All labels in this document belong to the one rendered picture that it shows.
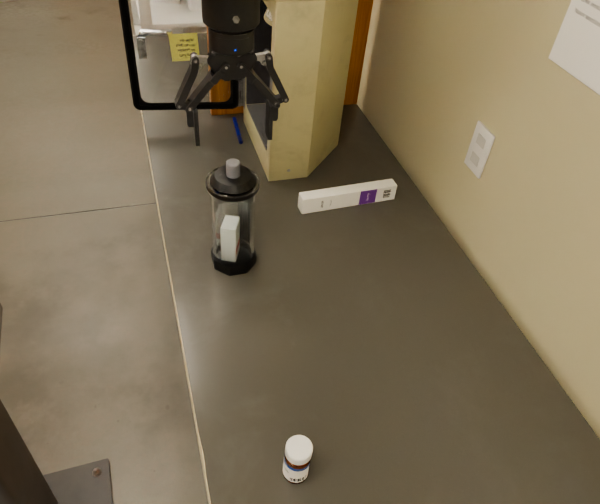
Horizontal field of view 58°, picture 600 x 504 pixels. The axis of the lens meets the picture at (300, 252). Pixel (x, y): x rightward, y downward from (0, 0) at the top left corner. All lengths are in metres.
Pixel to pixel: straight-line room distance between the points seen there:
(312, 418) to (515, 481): 0.36
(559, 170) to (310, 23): 0.61
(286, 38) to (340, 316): 0.63
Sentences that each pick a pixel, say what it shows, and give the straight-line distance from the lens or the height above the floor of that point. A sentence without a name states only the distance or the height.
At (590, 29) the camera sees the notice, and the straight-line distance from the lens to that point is 1.10.
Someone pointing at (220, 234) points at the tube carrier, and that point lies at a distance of 1.16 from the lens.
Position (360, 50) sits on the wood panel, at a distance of 1.83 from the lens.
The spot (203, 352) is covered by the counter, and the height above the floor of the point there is 0.94.
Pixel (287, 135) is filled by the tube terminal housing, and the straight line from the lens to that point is 1.43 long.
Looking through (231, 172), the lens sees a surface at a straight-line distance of 1.09.
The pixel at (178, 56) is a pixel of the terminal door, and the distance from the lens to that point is 1.64.
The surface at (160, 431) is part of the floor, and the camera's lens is 2.09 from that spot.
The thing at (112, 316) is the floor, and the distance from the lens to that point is 2.43.
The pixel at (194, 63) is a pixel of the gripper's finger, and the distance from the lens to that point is 0.97.
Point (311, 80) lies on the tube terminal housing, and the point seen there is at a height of 1.23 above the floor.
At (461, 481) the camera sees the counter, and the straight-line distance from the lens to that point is 1.03.
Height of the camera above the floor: 1.82
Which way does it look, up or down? 43 degrees down
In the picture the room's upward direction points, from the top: 6 degrees clockwise
